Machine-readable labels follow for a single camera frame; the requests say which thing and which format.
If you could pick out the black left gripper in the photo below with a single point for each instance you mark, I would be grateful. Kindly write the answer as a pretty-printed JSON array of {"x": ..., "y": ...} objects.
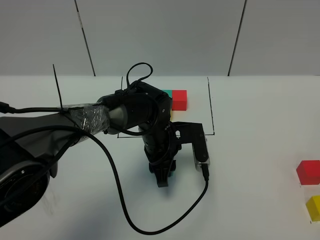
[{"x": 162, "y": 145}]

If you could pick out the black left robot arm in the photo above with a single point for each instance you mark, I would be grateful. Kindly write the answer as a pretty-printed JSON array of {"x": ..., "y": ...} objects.
[{"x": 32, "y": 140}]

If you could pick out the template yellow cube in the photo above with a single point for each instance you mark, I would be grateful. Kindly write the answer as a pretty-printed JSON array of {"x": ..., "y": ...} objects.
[{"x": 171, "y": 115}]

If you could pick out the template red cube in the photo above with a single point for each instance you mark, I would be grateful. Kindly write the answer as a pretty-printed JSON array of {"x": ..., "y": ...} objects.
[{"x": 179, "y": 100}]

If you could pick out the template teal cube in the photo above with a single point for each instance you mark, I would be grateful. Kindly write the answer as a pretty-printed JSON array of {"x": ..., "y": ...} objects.
[{"x": 167, "y": 93}]

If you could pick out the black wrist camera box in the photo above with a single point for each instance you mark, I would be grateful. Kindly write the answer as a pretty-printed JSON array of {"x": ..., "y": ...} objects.
[{"x": 200, "y": 150}]

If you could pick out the black cable tie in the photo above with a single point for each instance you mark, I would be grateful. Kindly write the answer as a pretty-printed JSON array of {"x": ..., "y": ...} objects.
[{"x": 60, "y": 97}]

